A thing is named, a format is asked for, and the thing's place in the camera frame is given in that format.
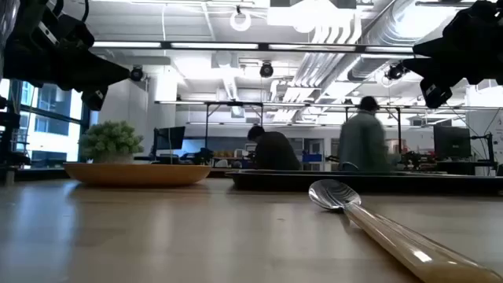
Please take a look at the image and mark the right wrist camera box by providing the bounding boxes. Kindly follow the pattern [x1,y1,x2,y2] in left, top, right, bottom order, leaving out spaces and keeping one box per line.
[419,77,453,110]

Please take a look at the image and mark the person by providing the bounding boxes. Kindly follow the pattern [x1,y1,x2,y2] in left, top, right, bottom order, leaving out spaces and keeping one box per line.
[246,125,302,171]
[337,96,398,173]

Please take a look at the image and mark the metal spoon with wooden handle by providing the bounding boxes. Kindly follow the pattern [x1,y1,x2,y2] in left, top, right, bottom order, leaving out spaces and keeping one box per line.
[308,179,503,283]

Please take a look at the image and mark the black computer monitor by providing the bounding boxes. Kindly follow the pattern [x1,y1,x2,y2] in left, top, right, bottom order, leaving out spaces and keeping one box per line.
[433,124,472,160]
[152,126,186,158]

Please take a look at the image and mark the black aluminium table frame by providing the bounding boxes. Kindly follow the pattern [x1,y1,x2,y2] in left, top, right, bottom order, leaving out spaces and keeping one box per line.
[0,167,237,182]

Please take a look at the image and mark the black plastic tray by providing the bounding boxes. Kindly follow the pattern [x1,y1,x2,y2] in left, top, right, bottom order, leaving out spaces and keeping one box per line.
[226,168,503,196]

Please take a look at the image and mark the silver ventilation duct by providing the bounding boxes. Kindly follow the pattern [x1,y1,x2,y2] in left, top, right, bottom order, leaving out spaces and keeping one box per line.
[347,0,445,82]

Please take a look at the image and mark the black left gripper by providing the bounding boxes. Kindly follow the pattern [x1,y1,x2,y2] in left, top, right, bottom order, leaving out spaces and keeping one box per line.
[2,0,131,90]

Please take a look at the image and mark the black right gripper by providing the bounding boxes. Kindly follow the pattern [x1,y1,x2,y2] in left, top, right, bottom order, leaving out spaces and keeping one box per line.
[402,0,503,86]

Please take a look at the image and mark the overhead light bar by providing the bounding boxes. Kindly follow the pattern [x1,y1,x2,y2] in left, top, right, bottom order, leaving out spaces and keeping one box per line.
[92,40,416,55]

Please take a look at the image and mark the white ring ceiling lamp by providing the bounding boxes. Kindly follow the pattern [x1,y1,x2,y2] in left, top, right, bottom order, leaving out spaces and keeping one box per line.
[229,9,252,32]

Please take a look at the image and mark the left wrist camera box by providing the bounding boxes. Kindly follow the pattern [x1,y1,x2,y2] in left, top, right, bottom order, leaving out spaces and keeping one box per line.
[81,86,109,112]

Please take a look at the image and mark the small green potted plant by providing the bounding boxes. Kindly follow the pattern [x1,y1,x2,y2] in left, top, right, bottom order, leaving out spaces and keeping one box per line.
[79,120,145,164]

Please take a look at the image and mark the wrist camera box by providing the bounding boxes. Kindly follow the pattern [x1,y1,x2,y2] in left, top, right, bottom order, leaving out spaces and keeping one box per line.
[419,77,453,110]
[81,86,109,112]

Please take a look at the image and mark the dark equipment stand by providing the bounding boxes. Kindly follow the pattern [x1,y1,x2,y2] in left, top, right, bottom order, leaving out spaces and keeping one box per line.
[0,96,31,167]

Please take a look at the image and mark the orange round plate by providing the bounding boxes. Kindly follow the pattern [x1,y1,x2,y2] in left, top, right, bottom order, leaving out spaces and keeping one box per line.
[63,163,212,188]

